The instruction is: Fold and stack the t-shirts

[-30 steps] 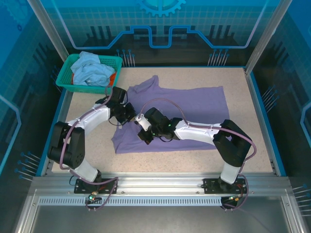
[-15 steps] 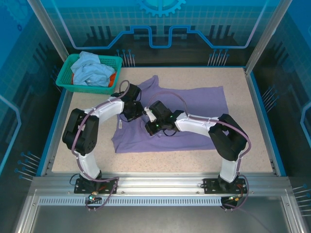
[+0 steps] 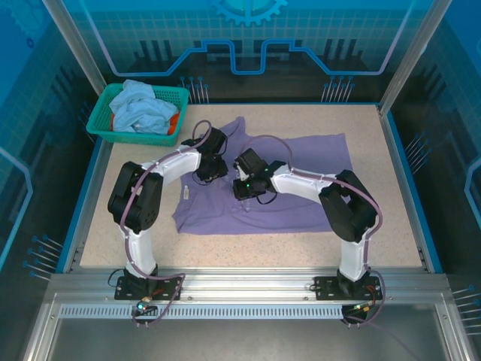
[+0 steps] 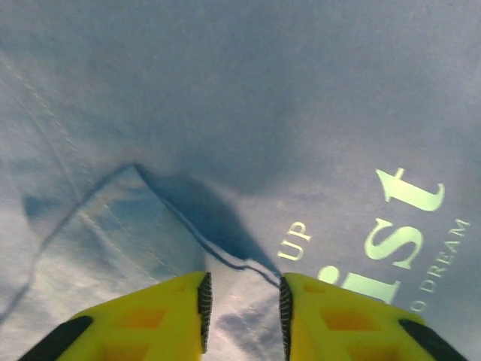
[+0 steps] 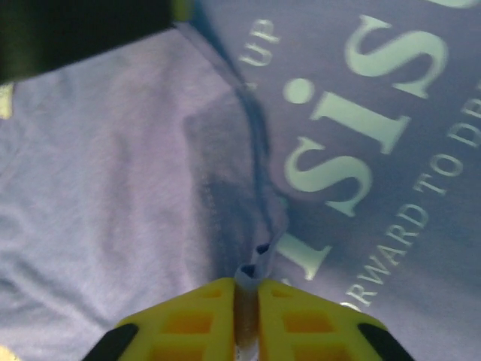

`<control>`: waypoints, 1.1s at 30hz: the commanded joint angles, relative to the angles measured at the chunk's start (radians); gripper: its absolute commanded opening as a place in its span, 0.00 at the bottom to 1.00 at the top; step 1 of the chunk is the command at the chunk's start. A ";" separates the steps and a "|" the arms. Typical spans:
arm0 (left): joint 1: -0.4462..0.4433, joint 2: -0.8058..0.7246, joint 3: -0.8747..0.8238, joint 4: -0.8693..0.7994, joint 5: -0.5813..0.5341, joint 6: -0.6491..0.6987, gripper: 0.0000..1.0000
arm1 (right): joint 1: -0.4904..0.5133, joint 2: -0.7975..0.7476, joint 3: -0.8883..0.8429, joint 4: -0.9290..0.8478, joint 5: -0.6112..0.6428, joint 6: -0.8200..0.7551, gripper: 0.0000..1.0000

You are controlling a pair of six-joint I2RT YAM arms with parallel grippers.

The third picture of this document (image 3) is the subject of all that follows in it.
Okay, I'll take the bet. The small adapter with led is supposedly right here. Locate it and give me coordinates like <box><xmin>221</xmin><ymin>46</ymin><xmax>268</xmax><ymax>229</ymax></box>
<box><xmin>343</xmin><ymin>300</ymin><xmax>377</xmax><ymax>317</ymax></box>
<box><xmin>131</xmin><ymin>299</ymin><xmax>159</xmax><ymax>317</ymax></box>

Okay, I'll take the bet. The aluminium frame post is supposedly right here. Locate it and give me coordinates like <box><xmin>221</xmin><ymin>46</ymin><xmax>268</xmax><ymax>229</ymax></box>
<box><xmin>41</xmin><ymin>0</ymin><xmax>110</xmax><ymax>99</ymax></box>
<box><xmin>378</xmin><ymin>0</ymin><xmax>449</xmax><ymax>111</ymax></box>

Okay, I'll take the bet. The light blue t-shirt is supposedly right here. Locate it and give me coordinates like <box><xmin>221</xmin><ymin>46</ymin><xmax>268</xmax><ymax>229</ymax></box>
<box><xmin>108</xmin><ymin>78</ymin><xmax>178</xmax><ymax>135</ymax></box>

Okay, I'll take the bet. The orange garment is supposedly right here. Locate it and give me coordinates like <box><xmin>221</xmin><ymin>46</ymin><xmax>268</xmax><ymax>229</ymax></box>
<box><xmin>109</xmin><ymin>111</ymin><xmax>182</xmax><ymax>137</ymax></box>

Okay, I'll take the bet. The aluminium side rail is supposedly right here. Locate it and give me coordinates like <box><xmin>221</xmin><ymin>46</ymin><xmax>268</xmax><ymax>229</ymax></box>
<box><xmin>377</xmin><ymin>105</ymin><xmax>443</xmax><ymax>274</ymax></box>
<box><xmin>62</xmin><ymin>100</ymin><xmax>113</xmax><ymax>274</ymax></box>

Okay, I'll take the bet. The purple printed t-shirt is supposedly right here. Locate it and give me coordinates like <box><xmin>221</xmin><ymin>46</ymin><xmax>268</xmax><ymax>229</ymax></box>
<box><xmin>171</xmin><ymin>116</ymin><xmax>353</xmax><ymax>236</ymax></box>

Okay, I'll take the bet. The aluminium frame cross rail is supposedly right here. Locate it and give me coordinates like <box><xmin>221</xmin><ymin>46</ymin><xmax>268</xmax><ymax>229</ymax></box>
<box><xmin>48</xmin><ymin>268</ymin><xmax>452</xmax><ymax>302</ymax></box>

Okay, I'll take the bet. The green plastic basket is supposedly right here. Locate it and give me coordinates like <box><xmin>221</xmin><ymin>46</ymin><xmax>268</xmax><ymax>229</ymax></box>
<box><xmin>85</xmin><ymin>83</ymin><xmax>191</xmax><ymax>147</ymax></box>

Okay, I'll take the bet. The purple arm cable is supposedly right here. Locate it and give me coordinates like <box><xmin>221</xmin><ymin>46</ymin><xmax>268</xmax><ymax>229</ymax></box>
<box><xmin>119</xmin><ymin>120</ymin><xmax>213</xmax><ymax>329</ymax></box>
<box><xmin>244</xmin><ymin>135</ymin><xmax>388</xmax><ymax>329</ymax></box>

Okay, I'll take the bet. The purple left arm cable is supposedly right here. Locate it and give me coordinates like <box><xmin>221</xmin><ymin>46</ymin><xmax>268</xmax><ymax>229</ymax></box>
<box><xmin>119</xmin><ymin>120</ymin><xmax>213</xmax><ymax>329</ymax></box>

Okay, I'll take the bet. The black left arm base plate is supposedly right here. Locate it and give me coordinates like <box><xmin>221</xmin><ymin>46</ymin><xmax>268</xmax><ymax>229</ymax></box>
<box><xmin>114</xmin><ymin>275</ymin><xmax>186</xmax><ymax>302</ymax></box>

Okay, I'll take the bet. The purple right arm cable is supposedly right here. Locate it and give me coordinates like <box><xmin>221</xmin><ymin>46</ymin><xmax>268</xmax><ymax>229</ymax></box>
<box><xmin>244</xmin><ymin>135</ymin><xmax>388</xmax><ymax>329</ymax></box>

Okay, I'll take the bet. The slotted grey cable duct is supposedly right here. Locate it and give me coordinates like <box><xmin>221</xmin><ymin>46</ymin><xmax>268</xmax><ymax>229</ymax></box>
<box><xmin>59</xmin><ymin>303</ymin><xmax>345</xmax><ymax>320</ymax></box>

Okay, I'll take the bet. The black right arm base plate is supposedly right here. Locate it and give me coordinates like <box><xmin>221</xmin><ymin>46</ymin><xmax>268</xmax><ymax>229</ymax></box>
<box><xmin>313</xmin><ymin>276</ymin><xmax>381</xmax><ymax>302</ymax></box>

